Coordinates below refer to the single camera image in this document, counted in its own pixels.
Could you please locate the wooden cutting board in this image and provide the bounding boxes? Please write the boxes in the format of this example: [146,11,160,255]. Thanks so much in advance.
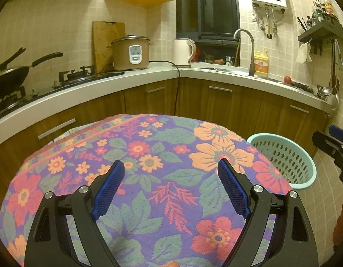
[93,20,126,74]

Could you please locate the black wok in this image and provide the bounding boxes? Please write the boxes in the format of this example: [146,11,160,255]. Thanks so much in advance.
[0,47,63,98]

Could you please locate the row of seasoning bottles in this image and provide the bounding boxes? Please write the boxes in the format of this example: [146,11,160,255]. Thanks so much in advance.
[311,0,339,24]

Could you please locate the person's right hand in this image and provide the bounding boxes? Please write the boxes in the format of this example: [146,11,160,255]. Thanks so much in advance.
[333,188,343,254]

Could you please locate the teal plastic basket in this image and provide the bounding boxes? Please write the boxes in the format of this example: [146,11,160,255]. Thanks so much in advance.
[247,133,317,190]

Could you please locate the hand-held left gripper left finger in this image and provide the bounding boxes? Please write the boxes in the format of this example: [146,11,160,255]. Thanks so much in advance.
[24,160,125,267]

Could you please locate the dark window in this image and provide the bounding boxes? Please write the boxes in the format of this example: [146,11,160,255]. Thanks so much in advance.
[176,0,241,45]

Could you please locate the metal sink faucet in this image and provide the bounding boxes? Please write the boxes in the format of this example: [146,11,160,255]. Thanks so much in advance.
[233,28,256,77]

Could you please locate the black power cord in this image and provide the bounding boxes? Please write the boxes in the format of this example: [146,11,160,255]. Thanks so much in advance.
[149,60,181,116]

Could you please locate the white hanging cloth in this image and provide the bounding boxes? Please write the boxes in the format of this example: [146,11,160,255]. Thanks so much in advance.
[296,42,312,63]

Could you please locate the metal ladle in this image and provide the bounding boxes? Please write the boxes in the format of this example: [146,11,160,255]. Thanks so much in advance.
[322,40,340,95]

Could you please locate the steel sink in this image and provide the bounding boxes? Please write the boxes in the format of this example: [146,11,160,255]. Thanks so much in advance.
[192,64,283,82]

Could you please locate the brown rice cooker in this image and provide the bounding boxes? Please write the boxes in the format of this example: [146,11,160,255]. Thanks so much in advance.
[110,35,151,71]

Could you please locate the white electric kettle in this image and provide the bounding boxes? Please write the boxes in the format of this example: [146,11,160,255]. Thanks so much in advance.
[173,38,196,68]

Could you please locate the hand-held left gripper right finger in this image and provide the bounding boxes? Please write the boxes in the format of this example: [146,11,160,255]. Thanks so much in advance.
[217,158,319,267]

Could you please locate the floral tablecloth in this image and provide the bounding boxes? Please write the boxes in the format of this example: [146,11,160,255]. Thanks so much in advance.
[0,113,294,267]

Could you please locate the kitchen counter with wooden cabinets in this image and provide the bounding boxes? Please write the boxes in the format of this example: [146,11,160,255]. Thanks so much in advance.
[0,61,336,184]

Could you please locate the yellow detergent bottle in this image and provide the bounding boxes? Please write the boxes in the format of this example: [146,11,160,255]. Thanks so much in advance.
[253,51,269,78]

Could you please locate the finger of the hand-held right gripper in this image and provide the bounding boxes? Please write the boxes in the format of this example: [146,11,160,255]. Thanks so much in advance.
[312,131,343,162]
[329,125,343,146]

